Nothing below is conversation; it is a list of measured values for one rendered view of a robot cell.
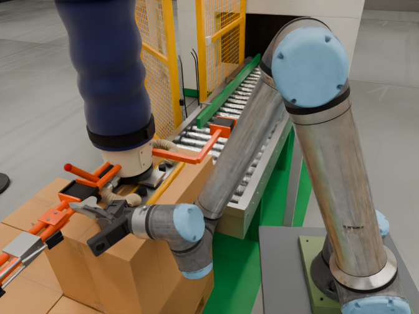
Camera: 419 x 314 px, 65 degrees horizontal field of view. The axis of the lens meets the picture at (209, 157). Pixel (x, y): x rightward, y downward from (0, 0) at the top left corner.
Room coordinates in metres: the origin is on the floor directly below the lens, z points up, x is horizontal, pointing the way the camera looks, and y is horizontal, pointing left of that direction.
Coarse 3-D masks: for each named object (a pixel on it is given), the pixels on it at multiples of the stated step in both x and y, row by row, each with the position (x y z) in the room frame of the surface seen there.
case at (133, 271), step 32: (160, 160) 1.14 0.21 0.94; (128, 192) 0.94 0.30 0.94; (192, 192) 0.99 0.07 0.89; (32, 224) 0.79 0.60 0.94; (96, 224) 0.78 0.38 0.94; (64, 256) 0.75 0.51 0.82; (128, 256) 0.64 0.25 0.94; (160, 256) 0.76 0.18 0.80; (64, 288) 0.79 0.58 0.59; (96, 288) 0.71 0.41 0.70; (128, 288) 0.64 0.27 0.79; (160, 288) 0.73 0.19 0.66
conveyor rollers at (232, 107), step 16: (256, 80) 3.04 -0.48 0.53; (240, 96) 2.65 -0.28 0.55; (224, 112) 2.40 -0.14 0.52; (240, 112) 2.36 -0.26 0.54; (192, 128) 2.13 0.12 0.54; (208, 128) 2.10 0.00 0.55; (176, 144) 1.90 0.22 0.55; (192, 144) 1.92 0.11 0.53; (224, 144) 1.92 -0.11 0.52; (256, 160) 1.67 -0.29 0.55; (240, 192) 1.41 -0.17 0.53
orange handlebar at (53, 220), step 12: (216, 132) 1.11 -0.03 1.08; (168, 156) 0.97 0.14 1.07; (180, 156) 0.96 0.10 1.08; (192, 156) 0.95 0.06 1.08; (204, 156) 0.97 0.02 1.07; (120, 168) 0.91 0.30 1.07; (108, 180) 0.86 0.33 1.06; (60, 204) 0.73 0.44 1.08; (48, 216) 0.67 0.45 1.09; (60, 216) 0.67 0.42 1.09; (36, 228) 0.64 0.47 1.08; (48, 228) 0.63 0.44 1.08; (60, 228) 0.65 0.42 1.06; (0, 264) 0.53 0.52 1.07
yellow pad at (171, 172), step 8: (160, 168) 1.02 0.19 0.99; (168, 168) 1.05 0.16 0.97; (176, 168) 1.05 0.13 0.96; (168, 176) 1.00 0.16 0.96; (144, 184) 0.95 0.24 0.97; (160, 184) 0.95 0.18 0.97; (168, 184) 0.97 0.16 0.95; (136, 192) 0.91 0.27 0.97; (144, 192) 0.89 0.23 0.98; (152, 192) 0.91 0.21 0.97; (160, 192) 0.91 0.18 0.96; (144, 200) 0.86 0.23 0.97; (152, 200) 0.87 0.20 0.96
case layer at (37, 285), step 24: (48, 192) 1.44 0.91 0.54; (24, 216) 1.25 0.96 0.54; (0, 240) 1.09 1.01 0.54; (48, 264) 0.94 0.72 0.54; (24, 288) 0.83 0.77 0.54; (48, 288) 0.82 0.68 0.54; (192, 288) 0.95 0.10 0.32; (0, 312) 0.73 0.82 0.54; (24, 312) 0.72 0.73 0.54; (48, 312) 0.72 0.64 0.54; (72, 312) 0.72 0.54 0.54; (96, 312) 0.71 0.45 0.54; (168, 312) 0.76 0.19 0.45; (192, 312) 0.93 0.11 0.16
